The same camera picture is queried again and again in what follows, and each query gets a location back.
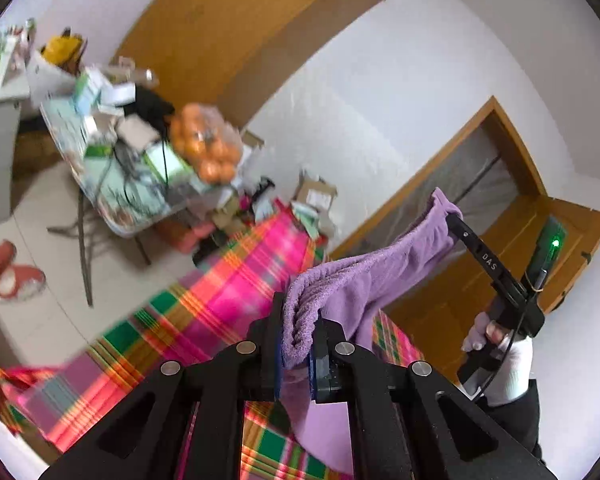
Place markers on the person's right forearm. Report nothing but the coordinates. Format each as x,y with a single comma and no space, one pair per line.
520,425

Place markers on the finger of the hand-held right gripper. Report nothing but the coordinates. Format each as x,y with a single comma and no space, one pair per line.
461,230

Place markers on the wooden wardrobe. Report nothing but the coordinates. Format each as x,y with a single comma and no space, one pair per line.
220,25

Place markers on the purple fleece pants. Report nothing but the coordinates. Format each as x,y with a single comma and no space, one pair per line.
350,285

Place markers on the wooden door frame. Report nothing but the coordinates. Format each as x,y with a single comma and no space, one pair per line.
505,125

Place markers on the pink green plaid bed sheet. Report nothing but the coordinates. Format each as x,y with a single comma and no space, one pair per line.
230,290

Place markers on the brown cardboard box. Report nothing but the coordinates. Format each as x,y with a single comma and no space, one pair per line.
315,192

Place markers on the yellow bag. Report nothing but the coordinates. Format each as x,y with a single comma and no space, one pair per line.
62,50

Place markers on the plastic bag of oranges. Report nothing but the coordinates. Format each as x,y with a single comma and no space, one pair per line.
205,145

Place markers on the green tissue box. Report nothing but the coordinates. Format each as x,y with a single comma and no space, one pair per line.
167,165

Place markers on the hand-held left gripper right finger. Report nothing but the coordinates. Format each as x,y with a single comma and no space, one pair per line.
314,375

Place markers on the wooden door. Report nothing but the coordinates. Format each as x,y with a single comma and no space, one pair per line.
570,240

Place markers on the black cloth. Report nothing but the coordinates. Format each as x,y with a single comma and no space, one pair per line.
152,107

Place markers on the glass-topped side table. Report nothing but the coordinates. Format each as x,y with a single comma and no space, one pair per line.
110,200

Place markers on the person's right hand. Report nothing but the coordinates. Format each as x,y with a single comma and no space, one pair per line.
517,365

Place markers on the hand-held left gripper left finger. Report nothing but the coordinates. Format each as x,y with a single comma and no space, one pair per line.
278,360

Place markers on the clear plastic curtain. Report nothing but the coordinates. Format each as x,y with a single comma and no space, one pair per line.
460,170

